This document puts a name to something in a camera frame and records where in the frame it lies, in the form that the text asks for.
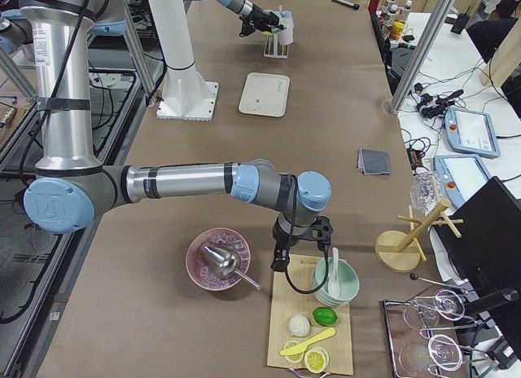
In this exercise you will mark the white cup rack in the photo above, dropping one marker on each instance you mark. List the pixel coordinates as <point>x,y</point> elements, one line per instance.
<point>272,48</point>

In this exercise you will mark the white steamed bun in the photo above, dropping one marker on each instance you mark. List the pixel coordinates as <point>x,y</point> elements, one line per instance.
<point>299,325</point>

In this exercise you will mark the wooden mug tree stand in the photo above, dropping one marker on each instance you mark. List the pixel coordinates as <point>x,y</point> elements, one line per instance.
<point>401,251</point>

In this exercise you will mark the light blue cup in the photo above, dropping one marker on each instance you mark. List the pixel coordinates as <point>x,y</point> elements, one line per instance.
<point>287,14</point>

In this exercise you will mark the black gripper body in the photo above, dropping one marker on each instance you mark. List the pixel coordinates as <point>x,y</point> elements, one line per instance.
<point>251,20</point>
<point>283,239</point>

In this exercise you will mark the yellow plastic knife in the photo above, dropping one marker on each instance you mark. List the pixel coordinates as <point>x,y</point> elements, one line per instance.
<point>302,346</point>

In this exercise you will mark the pink ice bowl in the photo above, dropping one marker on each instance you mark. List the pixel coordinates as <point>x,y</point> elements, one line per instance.
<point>200,271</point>

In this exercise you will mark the pink cup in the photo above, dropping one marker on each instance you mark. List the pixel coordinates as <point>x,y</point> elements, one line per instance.
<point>285,37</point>

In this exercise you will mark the far teach pendant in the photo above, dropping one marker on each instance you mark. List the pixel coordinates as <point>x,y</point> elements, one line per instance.
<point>471,132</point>

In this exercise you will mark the clear glass cup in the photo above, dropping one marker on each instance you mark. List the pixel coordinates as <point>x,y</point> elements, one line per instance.
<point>426,191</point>

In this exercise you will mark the teach pendant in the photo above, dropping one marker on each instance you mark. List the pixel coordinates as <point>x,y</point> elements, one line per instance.
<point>461,176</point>
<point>471,132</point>

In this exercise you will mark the grey folded cloth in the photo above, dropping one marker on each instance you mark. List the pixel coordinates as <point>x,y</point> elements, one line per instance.
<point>373,162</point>

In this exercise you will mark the bamboo cutting board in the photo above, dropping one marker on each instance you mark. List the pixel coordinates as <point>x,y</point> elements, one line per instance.
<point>286,303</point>

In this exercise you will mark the cream rabbit tray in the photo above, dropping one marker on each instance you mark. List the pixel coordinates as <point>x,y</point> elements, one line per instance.
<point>264,95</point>

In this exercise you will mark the stacked green bowls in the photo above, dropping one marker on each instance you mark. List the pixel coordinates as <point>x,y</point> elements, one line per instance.
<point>348,284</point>

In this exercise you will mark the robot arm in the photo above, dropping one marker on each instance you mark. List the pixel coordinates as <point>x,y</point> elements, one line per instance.
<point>237,6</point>
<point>72,186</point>

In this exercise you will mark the green cup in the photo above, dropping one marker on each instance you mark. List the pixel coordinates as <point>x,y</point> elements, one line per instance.
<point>278,27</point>

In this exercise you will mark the pale green-white cup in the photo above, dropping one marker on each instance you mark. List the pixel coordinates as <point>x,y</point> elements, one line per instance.
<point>287,22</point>

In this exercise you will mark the aluminium frame post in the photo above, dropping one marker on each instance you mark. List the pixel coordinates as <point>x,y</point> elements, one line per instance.
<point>425,42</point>

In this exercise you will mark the black monitor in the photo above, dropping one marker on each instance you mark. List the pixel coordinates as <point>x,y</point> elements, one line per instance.
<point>488,252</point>

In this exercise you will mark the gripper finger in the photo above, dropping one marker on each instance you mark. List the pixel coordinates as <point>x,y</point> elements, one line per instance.
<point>269,17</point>
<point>265,29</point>

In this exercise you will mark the metal ice scoop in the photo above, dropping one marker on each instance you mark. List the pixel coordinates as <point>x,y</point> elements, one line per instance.
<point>225,263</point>

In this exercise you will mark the white ceramic spoon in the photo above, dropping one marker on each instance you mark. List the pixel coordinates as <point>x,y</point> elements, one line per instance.
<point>333,281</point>

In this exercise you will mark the green lime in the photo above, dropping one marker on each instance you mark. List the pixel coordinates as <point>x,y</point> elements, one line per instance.
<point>325,316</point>

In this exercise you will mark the near teach pendant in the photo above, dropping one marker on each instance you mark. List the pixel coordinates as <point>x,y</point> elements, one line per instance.
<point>461,176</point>

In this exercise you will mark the black glass holder tray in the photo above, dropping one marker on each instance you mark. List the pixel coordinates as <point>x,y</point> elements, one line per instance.
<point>437,335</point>

